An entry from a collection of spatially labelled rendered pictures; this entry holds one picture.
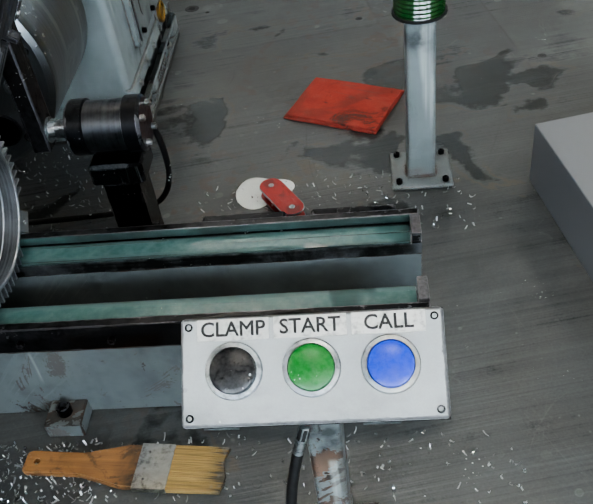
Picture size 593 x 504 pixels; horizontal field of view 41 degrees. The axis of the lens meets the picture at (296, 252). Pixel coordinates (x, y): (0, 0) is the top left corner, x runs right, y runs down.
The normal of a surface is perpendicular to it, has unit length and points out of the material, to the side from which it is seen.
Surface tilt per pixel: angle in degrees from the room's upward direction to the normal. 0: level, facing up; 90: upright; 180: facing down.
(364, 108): 1
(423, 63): 90
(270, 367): 36
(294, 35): 0
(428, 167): 90
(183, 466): 1
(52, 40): 81
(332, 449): 90
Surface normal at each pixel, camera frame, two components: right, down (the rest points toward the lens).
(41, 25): 0.92, -0.27
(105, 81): -0.04, 0.68
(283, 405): -0.11, -0.20
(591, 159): -0.14, -0.73
